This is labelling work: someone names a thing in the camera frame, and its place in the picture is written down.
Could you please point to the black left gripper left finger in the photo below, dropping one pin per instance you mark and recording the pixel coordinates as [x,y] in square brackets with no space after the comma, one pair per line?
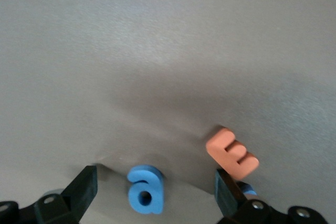
[78,195]

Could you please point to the brown table cover sheet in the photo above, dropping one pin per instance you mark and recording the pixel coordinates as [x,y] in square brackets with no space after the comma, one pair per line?
[157,51]

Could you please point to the blue foam letter a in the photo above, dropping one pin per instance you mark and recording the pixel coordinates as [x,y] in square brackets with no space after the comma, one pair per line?
[155,182]

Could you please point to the orange foam letter E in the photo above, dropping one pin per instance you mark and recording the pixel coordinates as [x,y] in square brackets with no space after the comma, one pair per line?
[223,153]

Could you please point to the blue foam letter M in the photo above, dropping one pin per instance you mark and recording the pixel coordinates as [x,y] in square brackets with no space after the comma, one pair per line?
[249,189]

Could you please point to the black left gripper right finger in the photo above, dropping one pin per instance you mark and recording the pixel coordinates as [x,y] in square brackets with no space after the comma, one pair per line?
[231,203]

